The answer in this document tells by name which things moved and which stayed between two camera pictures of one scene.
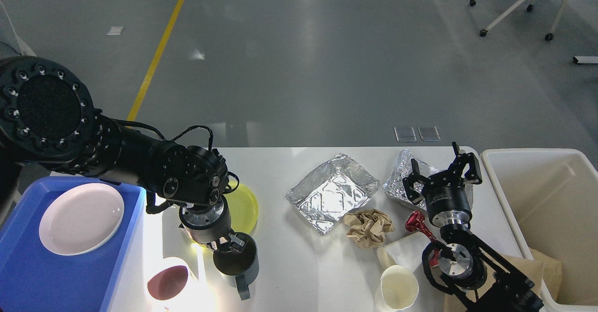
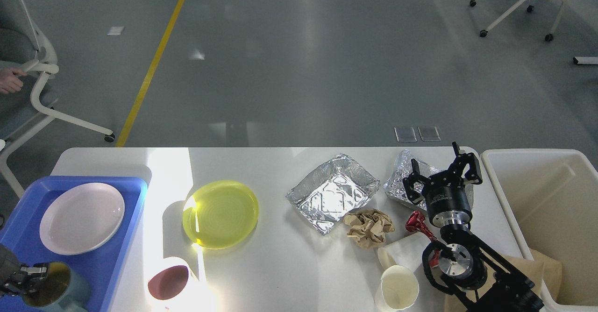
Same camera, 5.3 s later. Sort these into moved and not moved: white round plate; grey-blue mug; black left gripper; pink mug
Moved: black left gripper; grey-blue mug
Not moved: white round plate; pink mug
